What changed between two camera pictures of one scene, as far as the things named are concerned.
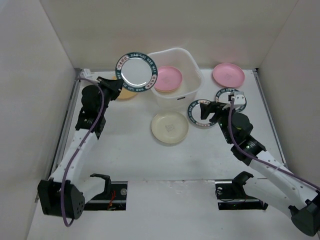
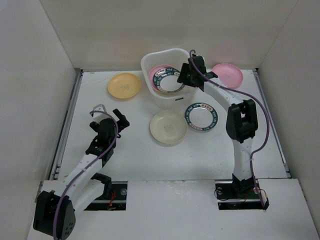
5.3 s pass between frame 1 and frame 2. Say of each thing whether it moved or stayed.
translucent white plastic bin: stayed
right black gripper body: moved
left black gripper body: moved
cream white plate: stayed
